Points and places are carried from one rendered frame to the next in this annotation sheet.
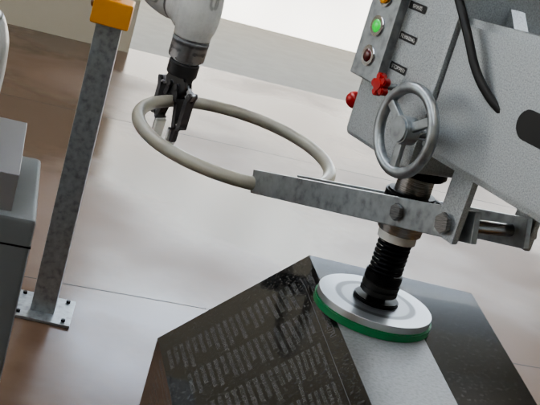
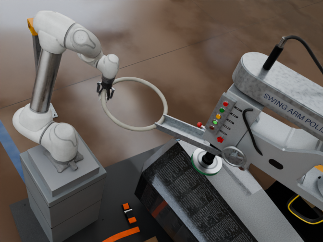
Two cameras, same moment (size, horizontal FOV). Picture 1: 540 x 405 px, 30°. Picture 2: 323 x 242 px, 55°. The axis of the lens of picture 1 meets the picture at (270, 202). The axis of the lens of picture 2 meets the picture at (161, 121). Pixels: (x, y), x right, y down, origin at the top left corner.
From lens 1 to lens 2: 166 cm
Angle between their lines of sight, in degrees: 44
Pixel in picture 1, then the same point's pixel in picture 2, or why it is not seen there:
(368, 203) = (208, 149)
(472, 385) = (239, 178)
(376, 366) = (222, 189)
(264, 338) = (182, 178)
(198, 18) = (114, 73)
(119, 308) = (63, 96)
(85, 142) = not seen: hidden behind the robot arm
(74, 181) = not seen: hidden behind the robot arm
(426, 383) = (232, 187)
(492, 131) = (260, 158)
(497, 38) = (261, 139)
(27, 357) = not seen: hidden behind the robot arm
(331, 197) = (192, 142)
